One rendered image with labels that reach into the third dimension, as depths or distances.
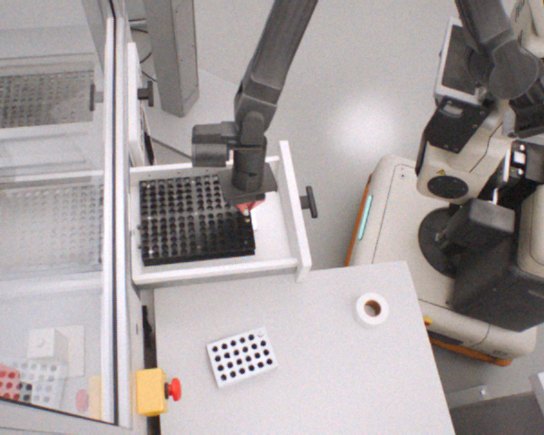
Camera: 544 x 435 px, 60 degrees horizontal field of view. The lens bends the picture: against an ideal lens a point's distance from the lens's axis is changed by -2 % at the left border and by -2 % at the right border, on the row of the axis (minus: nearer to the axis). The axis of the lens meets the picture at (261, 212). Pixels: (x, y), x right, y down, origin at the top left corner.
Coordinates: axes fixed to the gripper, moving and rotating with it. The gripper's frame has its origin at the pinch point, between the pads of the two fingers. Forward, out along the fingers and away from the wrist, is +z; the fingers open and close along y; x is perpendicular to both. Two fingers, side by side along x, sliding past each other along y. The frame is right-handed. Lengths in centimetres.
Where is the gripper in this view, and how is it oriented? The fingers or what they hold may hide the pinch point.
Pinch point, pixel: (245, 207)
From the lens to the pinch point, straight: 95.7
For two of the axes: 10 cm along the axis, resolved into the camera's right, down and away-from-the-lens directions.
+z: -0.7, 5.5, 8.3
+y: -9.6, 1.9, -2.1
